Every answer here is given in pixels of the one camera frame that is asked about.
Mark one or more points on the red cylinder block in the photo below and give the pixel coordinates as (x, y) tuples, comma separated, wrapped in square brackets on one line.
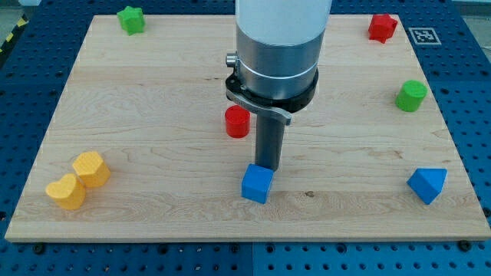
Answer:
[(237, 121)]

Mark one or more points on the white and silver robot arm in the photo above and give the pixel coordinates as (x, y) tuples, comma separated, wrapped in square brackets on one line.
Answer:
[(278, 43)]

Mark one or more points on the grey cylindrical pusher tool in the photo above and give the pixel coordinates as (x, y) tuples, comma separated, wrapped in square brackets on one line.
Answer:
[(268, 142)]

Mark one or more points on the blue cube block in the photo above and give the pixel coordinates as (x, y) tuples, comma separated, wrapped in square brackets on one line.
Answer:
[(256, 183)]

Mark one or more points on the light wooden board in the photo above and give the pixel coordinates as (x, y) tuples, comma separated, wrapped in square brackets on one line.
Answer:
[(153, 105)]

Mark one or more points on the yellow hexagon block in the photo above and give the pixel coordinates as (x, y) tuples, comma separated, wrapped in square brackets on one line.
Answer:
[(91, 169)]

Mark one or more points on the green star block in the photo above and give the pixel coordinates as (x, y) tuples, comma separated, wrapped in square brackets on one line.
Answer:
[(132, 20)]

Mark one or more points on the green cylinder block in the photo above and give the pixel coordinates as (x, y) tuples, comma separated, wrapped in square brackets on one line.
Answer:
[(411, 95)]

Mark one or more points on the red star block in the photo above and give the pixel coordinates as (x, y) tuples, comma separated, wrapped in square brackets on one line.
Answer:
[(382, 27)]

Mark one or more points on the yellow heart block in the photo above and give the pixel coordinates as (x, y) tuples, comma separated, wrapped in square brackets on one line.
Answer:
[(68, 192)]

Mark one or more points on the blue triangular prism block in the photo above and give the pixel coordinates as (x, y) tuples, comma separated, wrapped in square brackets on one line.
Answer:
[(428, 183)]

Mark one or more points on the white fiducial marker tag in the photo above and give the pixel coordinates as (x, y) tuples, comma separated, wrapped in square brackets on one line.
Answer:
[(424, 36)]

